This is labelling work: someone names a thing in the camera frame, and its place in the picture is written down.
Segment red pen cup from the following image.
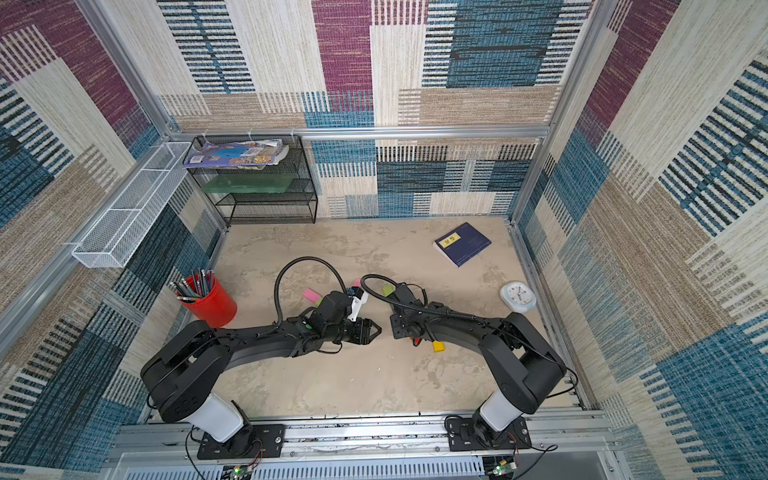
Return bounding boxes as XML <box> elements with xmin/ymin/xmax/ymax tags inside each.
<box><xmin>180</xmin><ymin>271</ymin><xmax>238</xmax><ymax>328</ymax></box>

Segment black wire shelf rack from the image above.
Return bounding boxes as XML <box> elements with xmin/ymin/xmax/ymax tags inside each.
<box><xmin>182</xmin><ymin>134</ymin><xmax>318</xmax><ymax>227</ymax></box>

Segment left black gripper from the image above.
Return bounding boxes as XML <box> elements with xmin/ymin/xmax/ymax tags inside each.
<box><xmin>325</xmin><ymin>319</ymin><xmax>386</xmax><ymax>348</ymax></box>

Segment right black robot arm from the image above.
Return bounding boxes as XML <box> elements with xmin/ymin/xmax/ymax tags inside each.
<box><xmin>390</xmin><ymin>309</ymin><xmax>568</xmax><ymax>434</ymax></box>

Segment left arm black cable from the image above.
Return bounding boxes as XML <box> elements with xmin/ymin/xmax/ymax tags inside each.
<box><xmin>273</xmin><ymin>256</ymin><xmax>349</xmax><ymax>328</ymax></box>

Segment white wire wall basket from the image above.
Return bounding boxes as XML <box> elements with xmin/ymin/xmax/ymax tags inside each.
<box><xmin>72</xmin><ymin>142</ymin><xmax>190</xmax><ymax>269</ymax></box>

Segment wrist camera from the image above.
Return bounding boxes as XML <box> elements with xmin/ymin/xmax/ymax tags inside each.
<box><xmin>385</xmin><ymin>283</ymin><xmax>428</xmax><ymax>314</ymax></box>
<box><xmin>316</xmin><ymin>286</ymin><xmax>369</xmax><ymax>323</ymax></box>

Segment dark blue notebook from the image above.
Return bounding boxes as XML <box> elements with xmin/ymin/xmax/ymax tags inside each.
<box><xmin>433</xmin><ymin>222</ymin><xmax>492</xmax><ymax>267</ymax></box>

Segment white round clock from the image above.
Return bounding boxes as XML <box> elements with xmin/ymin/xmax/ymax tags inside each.
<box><xmin>500</xmin><ymin>281</ymin><xmax>537</xmax><ymax>314</ymax></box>

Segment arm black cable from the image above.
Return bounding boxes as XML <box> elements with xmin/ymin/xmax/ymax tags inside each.
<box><xmin>359</xmin><ymin>274</ymin><xmax>475</xmax><ymax>322</ymax></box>
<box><xmin>273</xmin><ymin>256</ymin><xmax>349</xmax><ymax>328</ymax></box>

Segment colourful magazine on rack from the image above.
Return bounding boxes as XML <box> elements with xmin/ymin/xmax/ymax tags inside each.
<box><xmin>183</xmin><ymin>139</ymin><xmax>290</xmax><ymax>170</ymax></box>

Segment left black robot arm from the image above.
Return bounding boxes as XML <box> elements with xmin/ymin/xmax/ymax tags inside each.
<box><xmin>140</xmin><ymin>313</ymin><xmax>382</xmax><ymax>444</ymax></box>

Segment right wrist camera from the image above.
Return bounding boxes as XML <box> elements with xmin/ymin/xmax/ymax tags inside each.
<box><xmin>385</xmin><ymin>283</ymin><xmax>428</xmax><ymax>314</ymax></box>

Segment green tray in rack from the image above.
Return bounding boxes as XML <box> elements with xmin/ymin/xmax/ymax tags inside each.
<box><xmin>202</xmin><ymin>174</ymin><xmax>295</xmax><ymax>194</ymax></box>

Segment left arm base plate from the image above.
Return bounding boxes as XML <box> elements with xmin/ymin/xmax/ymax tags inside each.
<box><xmin>196</xmin><ymin>424</ymin><xmax>286</xmax><ymax>460</ymax></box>

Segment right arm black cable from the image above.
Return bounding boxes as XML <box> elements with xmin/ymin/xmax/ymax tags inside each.
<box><xmin>359</xmin><ymin>274</ymin><xmax>475</xmax><ymax>322</ymax></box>

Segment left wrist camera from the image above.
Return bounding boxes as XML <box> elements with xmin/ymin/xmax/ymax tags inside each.
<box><xmin>316</xmin><ymin>286</ymin><xmax>369</xmax><ymax>323</ymax></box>

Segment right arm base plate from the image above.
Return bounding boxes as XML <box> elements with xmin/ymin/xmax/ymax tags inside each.
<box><xmin>443</xmin><ymin>415</ymin><xmax>531</xmax><ymax>452</ymax></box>

